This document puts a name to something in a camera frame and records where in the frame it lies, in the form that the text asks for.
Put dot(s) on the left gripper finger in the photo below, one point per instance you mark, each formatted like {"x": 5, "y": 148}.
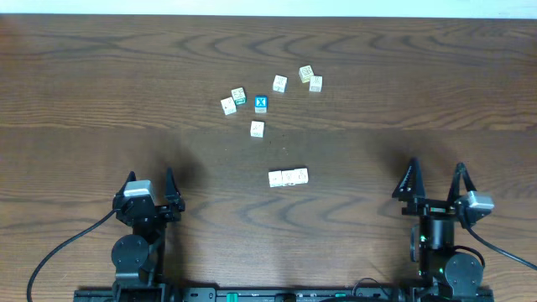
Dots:
{"x": 131, "y": 177}
{"x": 172, "y": 193}

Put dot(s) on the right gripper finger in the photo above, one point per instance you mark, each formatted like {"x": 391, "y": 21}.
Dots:
{"x": 460, "y": 175}
{"x": 411, "y": 186}

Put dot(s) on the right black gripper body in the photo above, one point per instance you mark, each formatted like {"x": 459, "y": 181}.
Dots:
{"x": 431, "y": 208}

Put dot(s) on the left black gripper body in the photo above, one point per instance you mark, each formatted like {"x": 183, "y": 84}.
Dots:
{"x": 163, "y": 214}

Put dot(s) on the red edged grape block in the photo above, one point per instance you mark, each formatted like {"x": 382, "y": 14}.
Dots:
{"x": 300, "y": 176}

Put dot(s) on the yellow edged white block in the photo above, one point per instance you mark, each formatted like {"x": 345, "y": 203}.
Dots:
{"x": 288, "y": 177}

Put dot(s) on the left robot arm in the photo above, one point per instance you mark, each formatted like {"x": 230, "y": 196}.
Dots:
{"x": 139, "y": 256}

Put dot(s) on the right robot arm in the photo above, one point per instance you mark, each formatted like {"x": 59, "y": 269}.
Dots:
{"x": 448, "y": 271}

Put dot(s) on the white block red drawing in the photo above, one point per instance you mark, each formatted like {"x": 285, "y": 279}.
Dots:
{"x": 228, "y": 106}

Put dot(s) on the green edged picture block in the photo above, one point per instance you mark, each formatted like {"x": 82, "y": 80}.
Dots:
{"x": 239, "y": 96}

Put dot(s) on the blue X letter block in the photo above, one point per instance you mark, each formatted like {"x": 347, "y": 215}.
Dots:
{"x": 260, "y": 104}

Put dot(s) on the yellow picture block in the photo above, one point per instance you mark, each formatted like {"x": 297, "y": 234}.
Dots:
{"x": 305, "y": 73}

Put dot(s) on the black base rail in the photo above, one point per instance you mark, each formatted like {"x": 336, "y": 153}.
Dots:
{"x": 256, "y": 295}

